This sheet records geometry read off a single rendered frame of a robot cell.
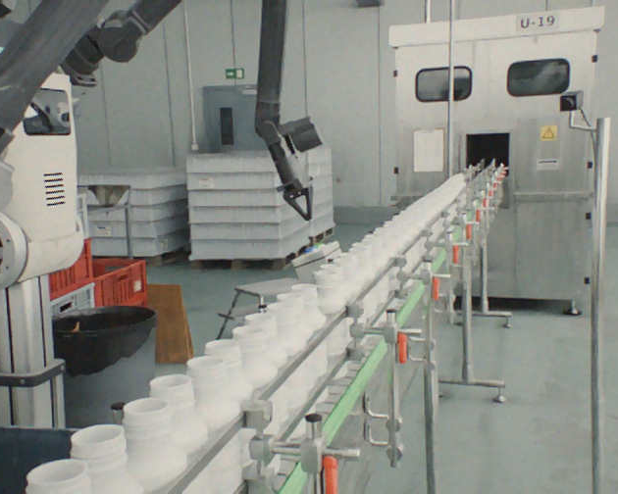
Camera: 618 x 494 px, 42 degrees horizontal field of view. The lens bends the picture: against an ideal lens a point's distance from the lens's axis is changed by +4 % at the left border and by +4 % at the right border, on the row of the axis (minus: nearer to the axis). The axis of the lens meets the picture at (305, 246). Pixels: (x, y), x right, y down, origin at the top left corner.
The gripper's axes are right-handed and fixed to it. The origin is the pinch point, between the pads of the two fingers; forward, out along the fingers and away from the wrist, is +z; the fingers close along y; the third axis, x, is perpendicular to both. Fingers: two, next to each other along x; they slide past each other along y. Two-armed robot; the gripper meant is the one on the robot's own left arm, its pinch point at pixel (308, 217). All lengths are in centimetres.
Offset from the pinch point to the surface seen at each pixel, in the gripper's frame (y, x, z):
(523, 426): 187, -1, 128
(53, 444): -75, 27, 17
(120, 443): -125, -19, 9
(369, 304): -38.0, -16.5, 18.4
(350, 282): -50, -18, 12
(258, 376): -97, -18, 13
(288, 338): -85, -18, 12
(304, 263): -10.2, 1.6, 9.2
